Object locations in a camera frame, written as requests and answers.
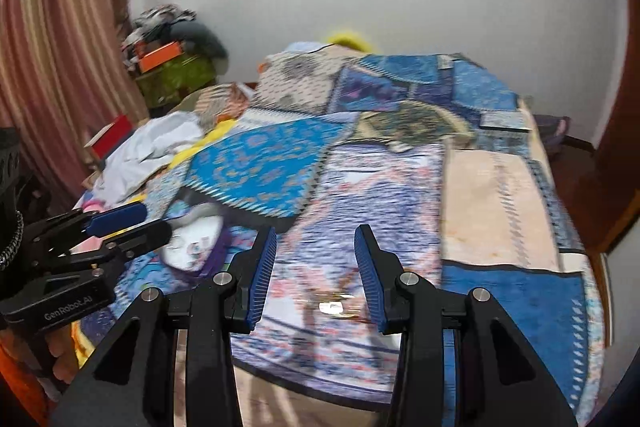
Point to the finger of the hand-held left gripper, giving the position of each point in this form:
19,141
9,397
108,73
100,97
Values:
145,234
117,216

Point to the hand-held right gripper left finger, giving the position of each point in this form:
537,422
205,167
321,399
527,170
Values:
265,274

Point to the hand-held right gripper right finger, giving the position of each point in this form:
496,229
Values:
367,277

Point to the purple heart-shaped box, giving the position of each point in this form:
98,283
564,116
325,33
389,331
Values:
195,242

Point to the person's left hand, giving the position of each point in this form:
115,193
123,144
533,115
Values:
62,357

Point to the white cloth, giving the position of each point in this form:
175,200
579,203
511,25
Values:
145,147

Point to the patchwork printed blanket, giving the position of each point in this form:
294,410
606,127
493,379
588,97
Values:
400,207

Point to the red box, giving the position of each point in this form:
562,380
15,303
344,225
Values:
117,129

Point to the yellow cloth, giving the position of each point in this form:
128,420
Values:
220,133

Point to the orange striped cloth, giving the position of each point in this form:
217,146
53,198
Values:
225,102

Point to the green patterned cloth cover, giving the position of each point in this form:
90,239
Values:
185,74

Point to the orange box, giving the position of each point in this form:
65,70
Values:
160,57

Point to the striped pink curtain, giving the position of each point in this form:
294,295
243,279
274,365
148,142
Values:
60,32

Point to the grey cloth bundle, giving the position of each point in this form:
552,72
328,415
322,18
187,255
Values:
205,39

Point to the dark floor cushion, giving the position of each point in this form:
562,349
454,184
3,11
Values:
552,128

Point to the yellow rounded object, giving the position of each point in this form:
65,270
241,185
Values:
350,39

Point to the wooden wardrobe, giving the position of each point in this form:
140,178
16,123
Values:
620,157

